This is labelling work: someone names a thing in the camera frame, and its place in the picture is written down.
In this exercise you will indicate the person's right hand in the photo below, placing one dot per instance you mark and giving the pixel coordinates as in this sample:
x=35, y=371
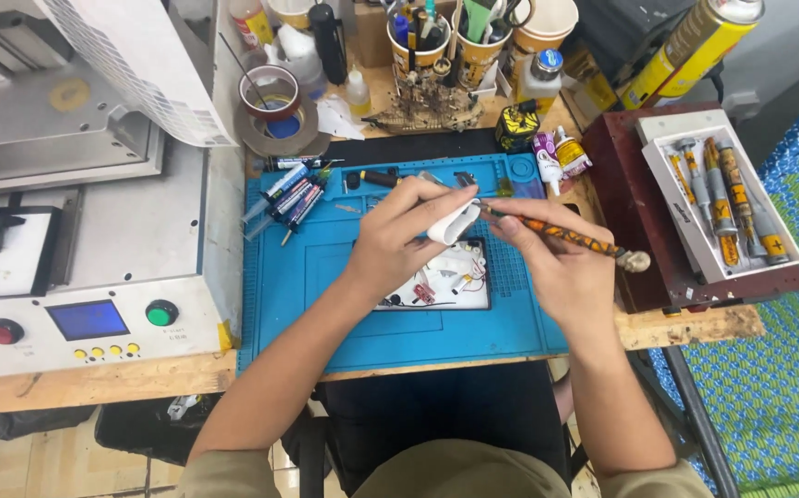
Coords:
x=569, y=276

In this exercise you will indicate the person's left hand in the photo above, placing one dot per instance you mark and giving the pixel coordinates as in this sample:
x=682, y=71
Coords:
x=385, y=242

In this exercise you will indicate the small white plastic case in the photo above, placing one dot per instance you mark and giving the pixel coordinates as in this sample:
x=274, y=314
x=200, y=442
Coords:
x=453, y=223

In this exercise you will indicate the solder paste syringe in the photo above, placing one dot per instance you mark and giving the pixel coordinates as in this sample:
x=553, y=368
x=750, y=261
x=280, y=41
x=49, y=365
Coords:
x=282, y=188
x=290, y=204
x=304, y=211

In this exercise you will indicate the blue silicone repair mat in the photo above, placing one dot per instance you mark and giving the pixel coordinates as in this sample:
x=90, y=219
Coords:
x=316, y=304

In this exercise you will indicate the black mat strip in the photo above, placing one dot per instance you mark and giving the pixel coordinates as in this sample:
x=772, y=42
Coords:
x=413, y=145

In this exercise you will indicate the small metal tweezers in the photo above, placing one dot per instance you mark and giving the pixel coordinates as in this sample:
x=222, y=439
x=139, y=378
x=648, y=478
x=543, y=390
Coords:
x=465, y=179

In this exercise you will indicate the dark red heating plate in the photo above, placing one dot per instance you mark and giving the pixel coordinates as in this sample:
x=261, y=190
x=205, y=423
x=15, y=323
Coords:
x=620, y=180

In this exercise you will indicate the purple white glue tube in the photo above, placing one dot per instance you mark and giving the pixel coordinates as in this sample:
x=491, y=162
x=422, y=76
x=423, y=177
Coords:
x=548, y=162

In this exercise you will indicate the yellow white glue tube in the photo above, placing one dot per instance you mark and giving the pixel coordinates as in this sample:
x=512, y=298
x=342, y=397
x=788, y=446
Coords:
x=571, y=153

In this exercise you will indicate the white tissue paper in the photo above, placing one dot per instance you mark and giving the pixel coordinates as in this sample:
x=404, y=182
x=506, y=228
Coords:
x=340, y=117

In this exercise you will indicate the wide grey tape roll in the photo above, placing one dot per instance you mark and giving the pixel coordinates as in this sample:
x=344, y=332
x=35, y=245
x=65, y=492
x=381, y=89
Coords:
x=302, y=135

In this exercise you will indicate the white screwdriver box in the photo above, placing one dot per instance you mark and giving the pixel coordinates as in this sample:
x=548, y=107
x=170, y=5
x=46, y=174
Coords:
x=662, y=173

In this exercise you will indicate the grey yellow screwdriver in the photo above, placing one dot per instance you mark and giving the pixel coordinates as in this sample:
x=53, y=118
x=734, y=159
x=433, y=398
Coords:
x=696, y=183
x=681, y=176
x=771, y=238
x=721, y=207
x=738, y=193

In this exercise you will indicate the small white dropper bottle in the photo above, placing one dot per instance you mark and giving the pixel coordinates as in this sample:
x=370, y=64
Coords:
x=358, y=93

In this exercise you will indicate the black yellow small bottle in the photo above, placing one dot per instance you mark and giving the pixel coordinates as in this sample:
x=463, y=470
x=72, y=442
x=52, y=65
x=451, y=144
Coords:
x=515, y=128

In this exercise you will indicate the brown tape roll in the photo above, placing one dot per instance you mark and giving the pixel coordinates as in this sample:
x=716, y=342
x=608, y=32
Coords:
x=269, y=104

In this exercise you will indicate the person's black trousers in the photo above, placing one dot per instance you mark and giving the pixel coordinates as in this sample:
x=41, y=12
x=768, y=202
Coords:
x=441, y=415

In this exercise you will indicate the paper cup with pens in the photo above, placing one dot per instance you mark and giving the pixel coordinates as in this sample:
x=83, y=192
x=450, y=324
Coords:
x=418, y=55

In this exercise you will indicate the metal table leg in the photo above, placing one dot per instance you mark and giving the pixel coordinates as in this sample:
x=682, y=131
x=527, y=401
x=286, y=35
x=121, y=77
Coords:
x=700, y=422

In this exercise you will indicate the clear bottle with blue cap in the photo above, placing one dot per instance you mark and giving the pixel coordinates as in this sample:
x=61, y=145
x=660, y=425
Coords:
x=539, y=83

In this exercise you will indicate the white plastic bottle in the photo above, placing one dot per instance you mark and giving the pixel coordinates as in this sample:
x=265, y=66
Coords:
x=299, y=59

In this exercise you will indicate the paper cup with tools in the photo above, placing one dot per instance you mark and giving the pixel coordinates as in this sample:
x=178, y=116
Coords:
x=479, y=62

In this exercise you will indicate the cardboard box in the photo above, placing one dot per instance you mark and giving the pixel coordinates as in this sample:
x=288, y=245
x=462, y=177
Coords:
x=371, y=31

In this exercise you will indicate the person's olive shirt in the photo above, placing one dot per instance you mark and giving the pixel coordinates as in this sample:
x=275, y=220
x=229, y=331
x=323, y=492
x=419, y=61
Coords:
x=461, y=474

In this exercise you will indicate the green round button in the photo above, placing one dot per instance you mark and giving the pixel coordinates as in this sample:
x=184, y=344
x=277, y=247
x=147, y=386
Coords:
x=161, y=313

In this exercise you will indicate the green blue woven floor mat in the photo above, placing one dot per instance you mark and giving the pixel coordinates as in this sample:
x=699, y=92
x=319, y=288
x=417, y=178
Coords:
x=779, y=387

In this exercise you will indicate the stacked empty paper cups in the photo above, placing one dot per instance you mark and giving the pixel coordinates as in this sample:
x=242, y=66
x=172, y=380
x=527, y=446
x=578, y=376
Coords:
x=541, y=31

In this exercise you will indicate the bottle with red yellow label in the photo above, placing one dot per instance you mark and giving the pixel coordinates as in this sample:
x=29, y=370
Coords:
x=252, y=24

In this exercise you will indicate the white laminating machine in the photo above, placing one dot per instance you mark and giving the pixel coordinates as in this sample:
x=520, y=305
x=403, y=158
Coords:
x=129, y=228

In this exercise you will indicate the yellow spray can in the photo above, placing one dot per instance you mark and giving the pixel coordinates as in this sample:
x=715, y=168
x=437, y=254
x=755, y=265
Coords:
x=690, y=48

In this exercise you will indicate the black bag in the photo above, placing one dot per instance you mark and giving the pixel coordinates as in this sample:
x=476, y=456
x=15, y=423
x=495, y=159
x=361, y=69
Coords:
x=150, y=429

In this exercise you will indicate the blue machine display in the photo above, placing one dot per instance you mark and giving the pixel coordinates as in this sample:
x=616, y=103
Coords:
x=87, y=319

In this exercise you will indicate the red round button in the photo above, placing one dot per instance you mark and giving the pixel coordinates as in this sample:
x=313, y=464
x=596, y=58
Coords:
x=5, y=331

